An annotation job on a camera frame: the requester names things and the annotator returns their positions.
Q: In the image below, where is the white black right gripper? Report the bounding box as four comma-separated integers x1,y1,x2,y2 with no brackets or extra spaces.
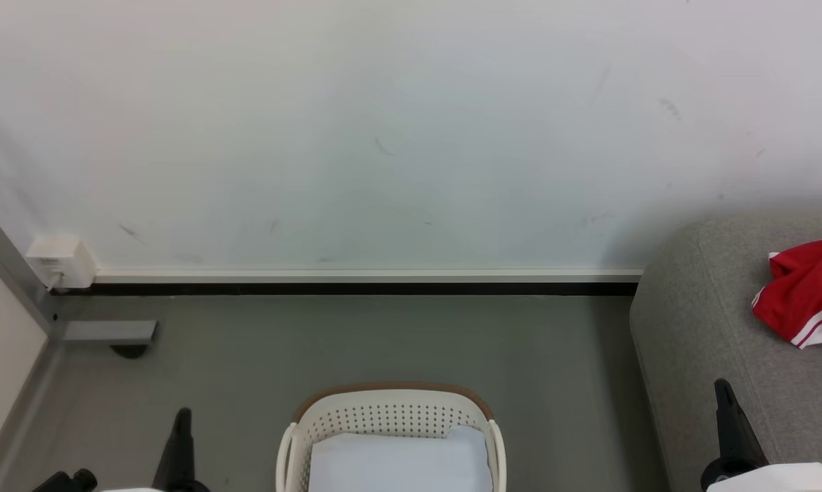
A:
700,379,822,492

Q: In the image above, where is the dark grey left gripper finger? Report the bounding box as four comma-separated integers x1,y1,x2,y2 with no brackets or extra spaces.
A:
152,407,210,492

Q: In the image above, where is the red Bulls basketball jersey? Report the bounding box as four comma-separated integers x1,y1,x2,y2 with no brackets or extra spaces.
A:
752,229,822,353

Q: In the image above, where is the white perforated laundry basket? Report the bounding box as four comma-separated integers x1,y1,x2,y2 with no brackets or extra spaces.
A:
275,382,508,492

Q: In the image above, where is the grey fabric sofa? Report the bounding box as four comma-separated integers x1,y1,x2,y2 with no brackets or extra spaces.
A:
629,210,822,492

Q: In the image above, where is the white cloth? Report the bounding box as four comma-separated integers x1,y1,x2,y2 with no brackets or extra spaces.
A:
307,424,494,492

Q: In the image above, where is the white black baseboard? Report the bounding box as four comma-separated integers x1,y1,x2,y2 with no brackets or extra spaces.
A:
51,268,644,297

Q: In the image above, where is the white wall socket box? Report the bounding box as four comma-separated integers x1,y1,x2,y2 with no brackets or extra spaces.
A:
25,235,98,290

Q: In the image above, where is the grey metal frame leg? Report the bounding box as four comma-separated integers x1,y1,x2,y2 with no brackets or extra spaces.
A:
0,197,159,359

